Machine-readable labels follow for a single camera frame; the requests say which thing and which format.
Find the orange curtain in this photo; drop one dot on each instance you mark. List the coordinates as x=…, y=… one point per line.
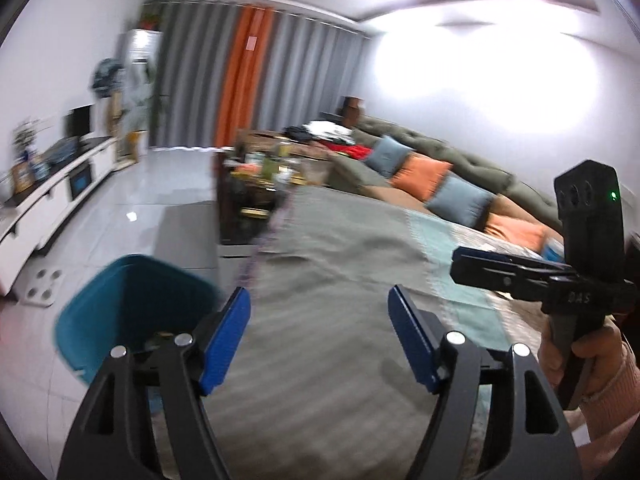
x=232, y=85
x=260, y=40

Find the blue decorative tray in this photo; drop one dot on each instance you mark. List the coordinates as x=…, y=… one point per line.
x=62, y=152

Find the blue cushion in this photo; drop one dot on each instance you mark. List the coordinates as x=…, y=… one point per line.
x=390, y=156
x=460, y=201

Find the white bathroom scale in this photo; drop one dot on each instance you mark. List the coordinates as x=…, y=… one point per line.
x=42, y=286

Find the patterned green tablecloth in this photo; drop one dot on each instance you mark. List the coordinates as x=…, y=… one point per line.
x=340, y=285

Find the white clothes pile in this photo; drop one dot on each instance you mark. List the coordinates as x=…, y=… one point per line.
x=330, y=131

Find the orange cushion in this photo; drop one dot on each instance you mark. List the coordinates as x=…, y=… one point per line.
x=517, y=232
x=421, y=176

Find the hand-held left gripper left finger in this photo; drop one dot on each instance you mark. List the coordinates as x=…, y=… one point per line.
x=225, y=345

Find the glass jar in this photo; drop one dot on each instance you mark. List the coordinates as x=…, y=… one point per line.
x=285, y=149

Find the vase with branches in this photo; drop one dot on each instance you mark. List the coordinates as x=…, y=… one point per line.
x=27, y=137

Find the gold picture frame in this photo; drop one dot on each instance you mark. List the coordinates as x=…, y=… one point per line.
x=21, y=176

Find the blue white porcelain jar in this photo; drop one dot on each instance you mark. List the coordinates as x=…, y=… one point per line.
x=39, y=166

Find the person's right hand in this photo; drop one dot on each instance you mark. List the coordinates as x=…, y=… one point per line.
x=602, y=355

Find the clear snack bag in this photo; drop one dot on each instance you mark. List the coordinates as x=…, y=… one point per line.
x=312, y=171

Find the white standing air conditioner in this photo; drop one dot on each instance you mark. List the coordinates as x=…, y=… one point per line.
x=142, y=45

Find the blue plastic bin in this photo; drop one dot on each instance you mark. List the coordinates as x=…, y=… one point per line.
x=100, y=310

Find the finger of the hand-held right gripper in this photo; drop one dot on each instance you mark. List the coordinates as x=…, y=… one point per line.
x=500, y=257
x=500, y=277

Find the grey curtain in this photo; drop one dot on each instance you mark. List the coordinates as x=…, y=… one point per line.
x=310, y=75
x=195, y=75

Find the brown wooden cabinet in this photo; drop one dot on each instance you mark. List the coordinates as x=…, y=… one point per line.
x=353, y=110

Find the black clothes pile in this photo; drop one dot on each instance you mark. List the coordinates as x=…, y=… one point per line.
x=299, y=133

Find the person's right forearm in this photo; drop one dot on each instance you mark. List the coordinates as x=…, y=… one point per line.
x=615, y=410

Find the black monitor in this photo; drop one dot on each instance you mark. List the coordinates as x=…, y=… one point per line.
x=80, y=121

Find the dark coffee table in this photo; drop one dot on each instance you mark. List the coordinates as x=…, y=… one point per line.
x=240, y=225

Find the red cloth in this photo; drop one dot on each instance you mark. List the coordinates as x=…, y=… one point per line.
x=350, y=151

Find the green brown sofa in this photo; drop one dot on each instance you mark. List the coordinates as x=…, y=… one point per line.
x=480, y=170

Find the blue paper cup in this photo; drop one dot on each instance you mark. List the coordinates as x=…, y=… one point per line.
x=554, y=251

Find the white black tv cabinet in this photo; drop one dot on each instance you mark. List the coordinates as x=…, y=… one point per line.
x=55, y=195

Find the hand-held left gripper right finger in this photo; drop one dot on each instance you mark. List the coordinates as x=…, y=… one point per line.
x=412, y=340

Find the small potted plant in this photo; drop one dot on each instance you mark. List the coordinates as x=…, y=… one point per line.
x=151, y=16

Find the standing fan with cover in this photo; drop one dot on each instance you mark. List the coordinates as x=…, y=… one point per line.
x=107, y=76

